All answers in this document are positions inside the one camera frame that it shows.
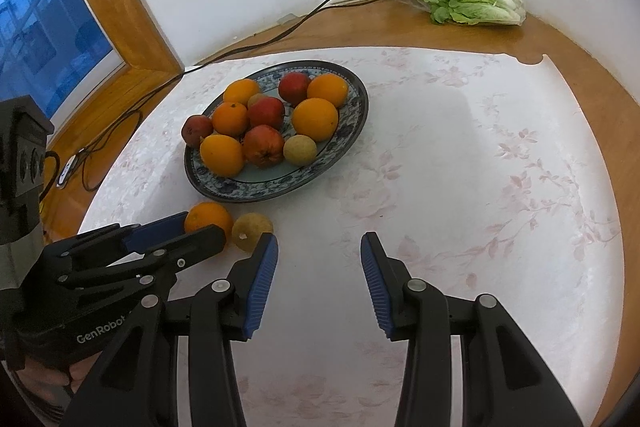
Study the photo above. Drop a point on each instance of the person's left hand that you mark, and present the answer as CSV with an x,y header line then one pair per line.
x,y
50,377

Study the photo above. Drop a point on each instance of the window pane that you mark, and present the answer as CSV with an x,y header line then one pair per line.
x,y
45,17

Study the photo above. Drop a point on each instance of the orange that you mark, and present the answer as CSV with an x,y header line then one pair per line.
x,y
230,118
221,154
327,89
315,118
241,91
207,218

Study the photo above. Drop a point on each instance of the white window sash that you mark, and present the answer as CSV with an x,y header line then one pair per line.
x,y
100,87

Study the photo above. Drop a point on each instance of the small yellow-green lemon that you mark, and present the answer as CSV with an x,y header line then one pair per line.
x,y
300,149
255,99
251,232

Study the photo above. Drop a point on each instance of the red apple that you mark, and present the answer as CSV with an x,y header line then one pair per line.
x,y
266,112
196,129
293,88
262,146

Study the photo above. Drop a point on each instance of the small white device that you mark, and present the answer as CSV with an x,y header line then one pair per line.
x,y
66,171

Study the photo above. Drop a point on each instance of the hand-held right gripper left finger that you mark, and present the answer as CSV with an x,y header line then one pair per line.
x,y
260,287

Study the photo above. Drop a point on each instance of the blue patterned ceramic plate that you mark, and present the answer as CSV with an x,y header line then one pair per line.
x,y
280,184

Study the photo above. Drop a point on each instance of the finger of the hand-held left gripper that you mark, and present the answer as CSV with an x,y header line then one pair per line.
x,y
157,229
195,244

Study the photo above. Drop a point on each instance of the white floral tablecloth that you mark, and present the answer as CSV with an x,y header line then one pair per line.
x,y
450,157

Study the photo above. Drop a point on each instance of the wooden window frame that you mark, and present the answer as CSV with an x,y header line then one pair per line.
x,y
120,7

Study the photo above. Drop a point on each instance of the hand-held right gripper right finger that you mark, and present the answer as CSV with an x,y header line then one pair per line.
x,y
377,287

